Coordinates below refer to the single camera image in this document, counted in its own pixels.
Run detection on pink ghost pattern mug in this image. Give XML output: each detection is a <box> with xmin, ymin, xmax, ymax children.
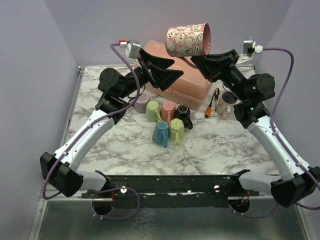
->
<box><xmin>165</xmin><ymin>23</ymin><xmax>211</xmax><ymax>69</ymax></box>

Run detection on blue mug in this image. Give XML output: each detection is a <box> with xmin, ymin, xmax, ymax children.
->
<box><xmin>152</xmin><ymin>121</ymin><xmax>169</xmax><ymax>148</ymax></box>

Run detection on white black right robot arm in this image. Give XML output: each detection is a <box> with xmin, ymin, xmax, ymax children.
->
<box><xmin>191</xmin><ymin>50</ymin><xmax>320</xmax><ymax>208</ymax></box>

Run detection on orange black screwdriver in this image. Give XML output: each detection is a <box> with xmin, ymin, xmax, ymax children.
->
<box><xmin>204</xmin><ymin>87</ymin><xmax>220</xmax><ymax>118</ymax></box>

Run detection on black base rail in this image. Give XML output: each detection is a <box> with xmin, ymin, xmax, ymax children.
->
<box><xmin>81</xmin><ymin>173</ymin><xmax>259</xmax><ymax>209</ymax></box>

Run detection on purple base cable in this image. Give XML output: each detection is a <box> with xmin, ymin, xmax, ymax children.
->
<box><xmin>229</xmin><ymin>194</ymin><xmax>281</xmax><ymax>220</ymax></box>
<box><xmin>91</xmin><ymin>185</ymin><xmax>142</xmax><ymax>221</ymax></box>

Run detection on light green round mug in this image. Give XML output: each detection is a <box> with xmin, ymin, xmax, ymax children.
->
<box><xmin>145</xmin><ymin>100</ymin><xmax>162</xmax><ymax>122</ymax></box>

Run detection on salmon pink mug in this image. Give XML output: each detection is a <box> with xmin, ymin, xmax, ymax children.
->
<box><xmin>160</xmin><ymin>101</ymin><xmax>176</xmax><ymax>125</ymax></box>

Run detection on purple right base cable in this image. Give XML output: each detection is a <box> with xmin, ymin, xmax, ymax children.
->
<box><xmin>229</xmin><ymin>194</ymin><xmax>281</xmax><ymax>220</ymax></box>

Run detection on iridescent beige mug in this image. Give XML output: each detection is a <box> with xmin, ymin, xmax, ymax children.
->
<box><xmin>216</xmin><ymin>92</ymin><xmax>237</xmax><ymax>120</ymax></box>

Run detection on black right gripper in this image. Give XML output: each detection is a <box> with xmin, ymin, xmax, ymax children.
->
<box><xmin>192</xmin><ymin>48</ymin><xmax>250</xmax><ymax>102</ymax></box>

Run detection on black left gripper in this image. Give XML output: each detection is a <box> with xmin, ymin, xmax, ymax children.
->
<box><xmin>118</xmin><ymin>48</ymin><xmax>184</xmax><ymax>99</ymax></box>

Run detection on aluminium table frame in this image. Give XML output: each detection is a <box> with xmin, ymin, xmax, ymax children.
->
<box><xmin>27</xmin><ymin>64</ymin><xmax>313</xmax><ymax>240</ymax></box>

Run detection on purple mug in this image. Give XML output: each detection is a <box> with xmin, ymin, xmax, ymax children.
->
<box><xmin>133</xmin><ymin>92</ymin><xmax>150</xmax><ymax>114</ymax></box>

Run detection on green faceted mug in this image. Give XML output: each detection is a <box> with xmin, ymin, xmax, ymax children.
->
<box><xmin>168</xmin><ymin>118</ymin><xmax>185</xmax><ymax>145</ymax></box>

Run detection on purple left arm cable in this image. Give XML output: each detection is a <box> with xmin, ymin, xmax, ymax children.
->
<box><xmin>42</xmin><ymin>42</ymin><xmax>142</xmax><ymax>200</ymax></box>

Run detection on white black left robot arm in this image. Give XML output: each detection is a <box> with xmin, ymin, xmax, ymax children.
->
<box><xmin>39</xmin><ymin>48</ymin><xmax>184</xmax><ymax>198</ymax></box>

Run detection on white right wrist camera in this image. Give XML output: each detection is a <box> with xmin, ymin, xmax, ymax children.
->
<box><xmin>236</xmin><ymin>37</ymin><xmax>263</xmax><ymax>65</ymax></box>

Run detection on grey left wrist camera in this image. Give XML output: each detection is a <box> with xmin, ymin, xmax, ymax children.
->
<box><xmin>118</xmin><ymin>39</ymin><xmax>141</xmax><ymax>60</ymax></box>

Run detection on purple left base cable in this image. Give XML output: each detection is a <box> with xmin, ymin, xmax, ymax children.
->
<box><xmin>91</xmin><ymin>185</ymin><xmax>142</xmax><ymax>221</ymax></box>

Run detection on black mug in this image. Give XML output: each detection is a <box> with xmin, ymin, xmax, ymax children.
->
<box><xmin>174</xmin><ymin>104</ymin><xmax>193</xmax><ymax>130</ymax></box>

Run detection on translucent pink plastic toolbox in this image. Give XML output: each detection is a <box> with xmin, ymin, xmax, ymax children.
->
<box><xmin>143</xmin><ymin>40</ymin><xmax>212</xmax><ymax>110</ymax></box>

